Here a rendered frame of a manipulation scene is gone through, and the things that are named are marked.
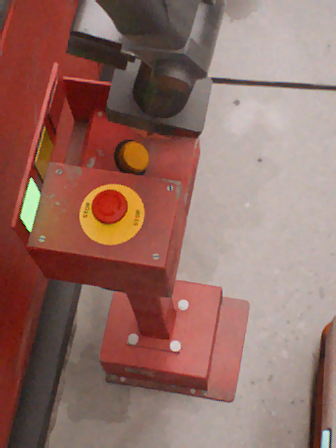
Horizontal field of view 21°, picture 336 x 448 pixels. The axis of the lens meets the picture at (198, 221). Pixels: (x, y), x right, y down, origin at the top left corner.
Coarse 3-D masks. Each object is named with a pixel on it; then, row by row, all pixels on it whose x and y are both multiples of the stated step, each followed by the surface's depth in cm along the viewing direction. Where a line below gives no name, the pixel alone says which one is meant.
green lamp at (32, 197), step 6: (30, 180) 96; (30, 186) 96; (30, 192) 96; (36, 192) 98; (30, 198) 96; (36, 198) 99; (24, 204) 95; (30, 204) 97; (36, 204) 99; (24, 210) 95; (30, 210) 97; (24, 216) 95; (30, 216) 97; (24, 222) 96; (30, 222) 98; (30, 228) 98
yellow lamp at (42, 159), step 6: (42, 138) 97; (48, 138) 100; (42, 144) 98; (48, 144) 100; (42, 150) 98; (48, 150) 100; (36, 156) 97; (42, 156) 98; (48, 156) 101; (36, 162) 97; (42, 162) 99; (48, 162) 101; (42, 168) 99; (42, 174) 100
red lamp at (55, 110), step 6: (60, 84) 101; (54, 90) 99; (60, 90) 102; (54, 96) 100; (60, 96) 102; (54, 102) 100; (60, 102) 102; (54, 108) 100; (60, 108) 103; (54, 114) 101; (60, 114) 103; (54, 120) 101; (54, 126) 102
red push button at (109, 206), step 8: (104, 192) 98; (112, 192) 97; (96, 200) 97; (104, 200) 97; (112, 200) 97; (120, 200) 97; (96, 208) 97; (104, 208) 97; (112, 208) 97; (120, 208) 97; (96, 216) 97; (104, 216) 96; (112, 216) 96; (120, 216) 97
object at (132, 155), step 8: (128, 144) 108; (136, 144) 108; (120, 152) 108; (128, 152) 108; (136, 152) 108; (144, 152) 109; (120, 160) 107; (128, 160) 107; (136, 160) 108; (144, 160) 109; (128, 168) 107; (136, 168) 108; (144, 168) 109
